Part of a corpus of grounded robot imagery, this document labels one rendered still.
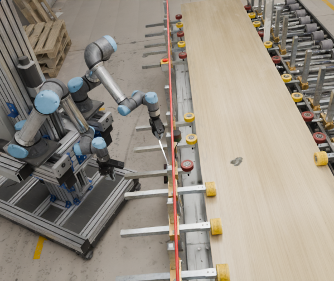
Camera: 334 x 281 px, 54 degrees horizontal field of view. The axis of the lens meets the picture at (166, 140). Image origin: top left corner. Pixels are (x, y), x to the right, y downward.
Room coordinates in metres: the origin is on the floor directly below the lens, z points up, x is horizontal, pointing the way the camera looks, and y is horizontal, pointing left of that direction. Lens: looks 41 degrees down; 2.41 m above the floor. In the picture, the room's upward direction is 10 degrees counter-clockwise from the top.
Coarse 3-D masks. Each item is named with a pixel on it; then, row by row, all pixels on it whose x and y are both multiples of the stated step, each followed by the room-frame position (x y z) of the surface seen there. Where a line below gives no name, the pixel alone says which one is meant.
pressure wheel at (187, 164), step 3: (186, 159) 1.52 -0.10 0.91; (183, 162) 1.50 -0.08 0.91; (186, 162) 1.49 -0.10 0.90; (189, 162) 1.49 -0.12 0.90; (192, 162) 1.48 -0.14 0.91; (183, 165) 1.47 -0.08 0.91; (186, 165) 1.47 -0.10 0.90; (189, 165) 1.47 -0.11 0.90; (192, 165) 1.46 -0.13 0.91; (183, 168) 1.45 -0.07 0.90; (186, 168) 1.44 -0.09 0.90; (189, 168) 1.44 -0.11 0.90; (192, 168) 1.45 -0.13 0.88; (186, 171) 1.44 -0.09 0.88; (189, 171) 1.44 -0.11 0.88; (189, 174) 1.48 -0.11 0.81
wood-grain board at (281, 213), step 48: (192, 48) 3.06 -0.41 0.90; (240, 48) 2.89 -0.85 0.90; (192, 96) 2.22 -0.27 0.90; (240, 96) 2.11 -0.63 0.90; (288, 96) 2.00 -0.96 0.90; (240, 144) 1.57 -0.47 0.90; (288, 144) 1.50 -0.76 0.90; (240, 192) 1.19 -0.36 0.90; (288, 192) 1.13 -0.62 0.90; (240, 240) 0.89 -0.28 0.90; (288, 240) 0.85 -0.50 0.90
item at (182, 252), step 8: (176, 88) 2.77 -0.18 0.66; (176, 96) 2.56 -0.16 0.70; (176, 104) 2.44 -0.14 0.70; (176, 112) 2.32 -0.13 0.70; (176, 120) 2.20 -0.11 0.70; (176, 128) 2.10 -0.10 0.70; (176, 160) 1.74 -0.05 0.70; (184, 208) 1.35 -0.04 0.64; (184, 216) 1.24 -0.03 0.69; (184, 232) 1.12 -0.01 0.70; (184, 240) 1.07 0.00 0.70; (184, 248) 1.02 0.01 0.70; (184, 256) 0.97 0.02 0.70; (184, 264) 0.92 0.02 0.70; (184, 280) 0.83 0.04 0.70
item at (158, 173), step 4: (180, 168) 1.49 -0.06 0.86; (136, 172) 1.53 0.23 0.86; (140, 172) 1.52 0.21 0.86; (144, 172) 1.51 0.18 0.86; (148, 172) 1.51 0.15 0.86; (152, 172) 1.50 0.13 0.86; (156, 172) 1.49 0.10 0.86; (160, 172) 1.49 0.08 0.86; (164, 172) 1.48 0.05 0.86; (180, 172) 1.47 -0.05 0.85; (184, 172) 1.46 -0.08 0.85; (188, 172) 1.46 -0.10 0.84; (124, 176) 1.51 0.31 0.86; (128, 176) 1.50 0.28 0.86; (132, 176) 1.50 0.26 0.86; (136, 176) 1.50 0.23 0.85; (140, 176) 1.50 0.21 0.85; (144, 176) 1.49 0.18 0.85; (148, 176) 1.49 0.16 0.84; (152, 176) 1.49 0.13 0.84; (156, 176) 1.49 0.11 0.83
